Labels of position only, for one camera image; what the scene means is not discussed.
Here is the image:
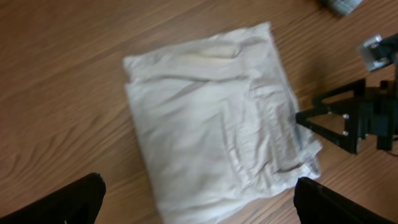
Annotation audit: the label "folded light blue jeans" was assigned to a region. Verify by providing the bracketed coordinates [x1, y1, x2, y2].
[318, 0, 363, 17]

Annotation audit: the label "beige khaki shorts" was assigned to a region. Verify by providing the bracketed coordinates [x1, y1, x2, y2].
[123, 22, 322, 223]

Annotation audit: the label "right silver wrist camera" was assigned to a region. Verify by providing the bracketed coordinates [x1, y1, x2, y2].
[359, 34, 391, 72]

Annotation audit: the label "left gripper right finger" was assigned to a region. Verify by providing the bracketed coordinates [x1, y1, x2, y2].
[294, 177, 394, 224]

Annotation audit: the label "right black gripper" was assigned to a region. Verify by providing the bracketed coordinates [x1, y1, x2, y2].
[295, 34, 398, 155]

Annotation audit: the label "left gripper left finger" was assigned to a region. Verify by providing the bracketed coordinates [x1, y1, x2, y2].
[1, 173, 106, 224]

